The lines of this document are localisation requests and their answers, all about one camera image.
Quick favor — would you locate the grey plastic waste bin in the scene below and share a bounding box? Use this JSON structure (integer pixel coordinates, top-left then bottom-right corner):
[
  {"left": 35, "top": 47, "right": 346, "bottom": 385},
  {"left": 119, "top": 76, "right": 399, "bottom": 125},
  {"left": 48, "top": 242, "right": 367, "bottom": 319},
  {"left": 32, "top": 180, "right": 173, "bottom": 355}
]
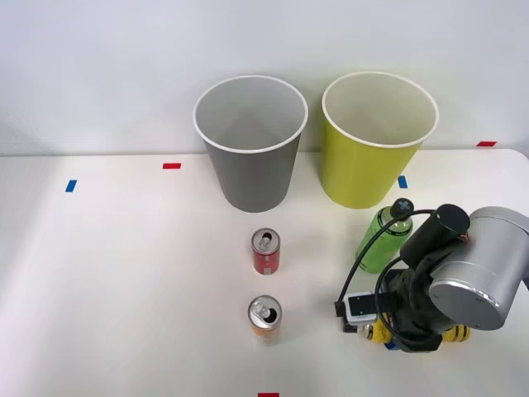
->
[{"left": 192, "top": 74, "right": 310, "bottom": 214}]

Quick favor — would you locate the red drink can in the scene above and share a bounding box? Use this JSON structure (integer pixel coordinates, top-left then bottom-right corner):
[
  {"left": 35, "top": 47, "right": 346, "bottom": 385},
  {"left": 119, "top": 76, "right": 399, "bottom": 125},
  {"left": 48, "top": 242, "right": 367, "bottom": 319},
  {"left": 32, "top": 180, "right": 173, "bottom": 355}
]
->
[{"left": 250, "top": 227, "right": 281, "bottom": 275}]

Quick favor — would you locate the yellow plastic bottle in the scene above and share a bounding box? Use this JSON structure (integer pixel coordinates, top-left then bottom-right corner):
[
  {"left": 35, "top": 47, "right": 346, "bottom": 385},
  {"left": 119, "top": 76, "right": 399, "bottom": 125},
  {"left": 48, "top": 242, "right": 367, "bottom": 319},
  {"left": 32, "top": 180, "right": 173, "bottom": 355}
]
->
[{"left": 357, "top": 312, "right": 473, "bottom": 347}]

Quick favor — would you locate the yellow-green plastic waste bin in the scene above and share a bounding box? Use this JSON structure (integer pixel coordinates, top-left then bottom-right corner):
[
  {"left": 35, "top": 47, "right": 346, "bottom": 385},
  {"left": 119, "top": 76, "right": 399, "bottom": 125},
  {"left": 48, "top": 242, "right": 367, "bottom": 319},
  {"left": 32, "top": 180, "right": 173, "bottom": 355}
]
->
[{"left": 321, "top": 71, "right": 440, "bottom": 209}]

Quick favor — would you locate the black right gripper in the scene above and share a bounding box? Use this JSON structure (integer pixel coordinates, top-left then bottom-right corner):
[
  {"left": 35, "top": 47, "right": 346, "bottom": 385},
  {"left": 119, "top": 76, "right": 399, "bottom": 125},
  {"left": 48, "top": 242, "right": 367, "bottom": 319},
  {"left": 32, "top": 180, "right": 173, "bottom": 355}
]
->
[{"left": 378, "top": 264, "right": 446, "bottom": 353}]

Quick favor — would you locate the orange drink can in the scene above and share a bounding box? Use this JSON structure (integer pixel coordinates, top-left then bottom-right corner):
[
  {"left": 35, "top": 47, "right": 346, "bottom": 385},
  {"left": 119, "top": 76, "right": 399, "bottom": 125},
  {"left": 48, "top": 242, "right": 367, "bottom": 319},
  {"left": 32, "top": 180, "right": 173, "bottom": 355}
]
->
[{"left": 247, "top": 294, "right": 284, "bottom": 347}]

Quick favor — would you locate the green label plastic bottle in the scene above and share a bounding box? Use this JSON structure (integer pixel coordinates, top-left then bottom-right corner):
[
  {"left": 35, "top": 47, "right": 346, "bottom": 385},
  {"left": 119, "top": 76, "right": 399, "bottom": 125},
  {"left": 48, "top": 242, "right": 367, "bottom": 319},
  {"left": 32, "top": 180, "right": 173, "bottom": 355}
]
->
[{"left": 355, "top": 198, "right": 415, "bottom": 275}]

